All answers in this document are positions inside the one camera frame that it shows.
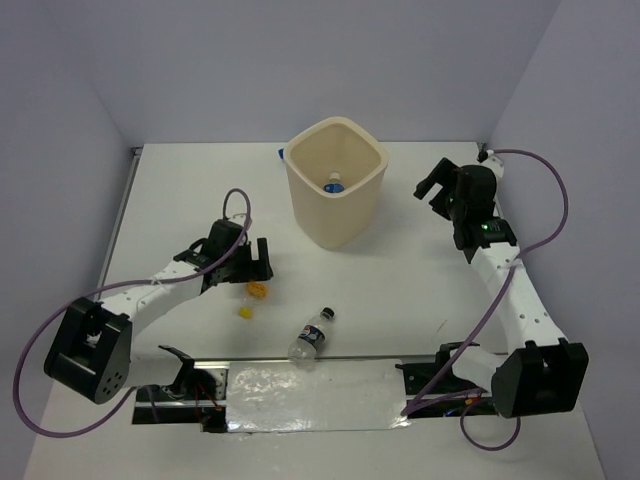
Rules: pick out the beige plastic bin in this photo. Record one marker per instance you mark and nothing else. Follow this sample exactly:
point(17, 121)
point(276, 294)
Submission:
point(335, 144)

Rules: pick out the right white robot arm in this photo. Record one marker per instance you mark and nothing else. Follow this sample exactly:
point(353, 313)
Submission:
point(516, 353)

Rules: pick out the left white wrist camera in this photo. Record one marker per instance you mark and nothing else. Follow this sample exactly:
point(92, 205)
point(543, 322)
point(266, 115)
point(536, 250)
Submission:
point(242, 219)

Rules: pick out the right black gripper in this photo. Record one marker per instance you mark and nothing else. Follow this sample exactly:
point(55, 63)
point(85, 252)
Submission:
point(443, 174)

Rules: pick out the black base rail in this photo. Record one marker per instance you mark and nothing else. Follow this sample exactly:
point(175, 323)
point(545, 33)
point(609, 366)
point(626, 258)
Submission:
point(205, 406)

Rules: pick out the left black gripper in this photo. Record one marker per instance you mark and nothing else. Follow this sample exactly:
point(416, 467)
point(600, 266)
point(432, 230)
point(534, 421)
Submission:
point(255, 270)

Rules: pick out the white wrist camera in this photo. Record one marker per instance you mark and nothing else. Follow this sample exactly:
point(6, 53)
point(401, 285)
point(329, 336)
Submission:
point(242, 219)
point(488, 159)

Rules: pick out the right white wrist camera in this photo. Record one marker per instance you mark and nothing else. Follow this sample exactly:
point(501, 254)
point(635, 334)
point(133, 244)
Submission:
point(488, 159)

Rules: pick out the silver foil sheet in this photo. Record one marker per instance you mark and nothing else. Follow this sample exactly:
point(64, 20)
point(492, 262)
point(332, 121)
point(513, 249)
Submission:
point(327, 395)

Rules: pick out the black cap pepsi bottle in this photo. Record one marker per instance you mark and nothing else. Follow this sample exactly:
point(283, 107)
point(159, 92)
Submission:
point(312, 338)

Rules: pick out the orange label plastic bottle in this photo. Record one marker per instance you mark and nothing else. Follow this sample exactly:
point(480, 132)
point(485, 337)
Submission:
point(255, 292)

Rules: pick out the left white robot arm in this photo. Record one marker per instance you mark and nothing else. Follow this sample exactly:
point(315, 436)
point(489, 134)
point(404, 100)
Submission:
point(92, 351)

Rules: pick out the blue label plastic bottle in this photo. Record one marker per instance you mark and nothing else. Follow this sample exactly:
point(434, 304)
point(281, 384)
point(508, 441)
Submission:
point(334, 184)

